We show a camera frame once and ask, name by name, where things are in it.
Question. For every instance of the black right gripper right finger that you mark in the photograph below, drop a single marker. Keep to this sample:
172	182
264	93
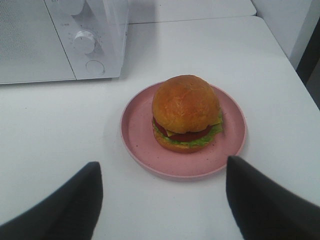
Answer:
264	210

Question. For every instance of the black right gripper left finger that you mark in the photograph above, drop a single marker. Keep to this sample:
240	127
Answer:
70	213

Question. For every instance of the pink speckled plate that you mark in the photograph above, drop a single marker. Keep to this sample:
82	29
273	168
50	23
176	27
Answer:
138	138

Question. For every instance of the burger with lettuce and tomato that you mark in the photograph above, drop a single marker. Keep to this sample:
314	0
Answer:
186	114

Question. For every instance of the round white door release button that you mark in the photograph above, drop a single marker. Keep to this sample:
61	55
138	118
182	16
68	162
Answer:
95	67

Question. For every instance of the white lower timer knob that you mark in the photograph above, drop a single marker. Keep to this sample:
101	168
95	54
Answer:
84	41

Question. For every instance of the white microwave oven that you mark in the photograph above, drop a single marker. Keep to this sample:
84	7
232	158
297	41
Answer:
107	20

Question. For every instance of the white upper power knob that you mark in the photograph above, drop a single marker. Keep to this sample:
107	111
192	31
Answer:
77	7

